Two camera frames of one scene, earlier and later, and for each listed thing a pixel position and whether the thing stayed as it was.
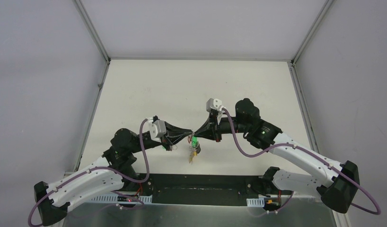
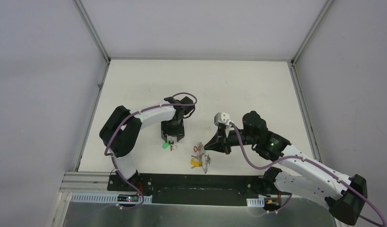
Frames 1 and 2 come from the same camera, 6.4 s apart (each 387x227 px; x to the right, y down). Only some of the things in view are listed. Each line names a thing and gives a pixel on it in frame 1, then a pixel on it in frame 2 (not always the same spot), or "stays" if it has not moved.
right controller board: (272, 204) stays
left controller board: (120, 198) stays
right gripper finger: (209, 131) -> (219, 143)
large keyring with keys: (195, 148) -> (202, 159)
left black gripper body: (165, 135) -> (172, 135)
